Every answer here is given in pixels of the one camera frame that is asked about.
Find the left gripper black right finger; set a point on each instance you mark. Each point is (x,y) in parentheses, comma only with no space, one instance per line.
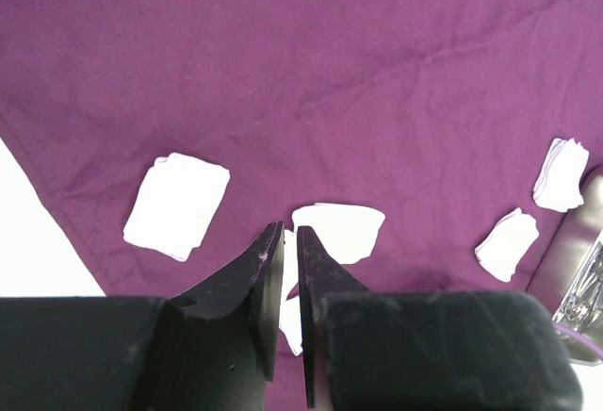
(484,350)

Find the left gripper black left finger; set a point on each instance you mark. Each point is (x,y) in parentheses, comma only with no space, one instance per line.
(212,347)

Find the hemostat forceps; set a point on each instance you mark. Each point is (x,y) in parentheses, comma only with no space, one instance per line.
(582,304)

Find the gauze pad centre large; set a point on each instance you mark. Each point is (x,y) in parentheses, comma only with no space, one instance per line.
(348,233)

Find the steel tray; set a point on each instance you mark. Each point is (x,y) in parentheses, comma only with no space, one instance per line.
(579,232)

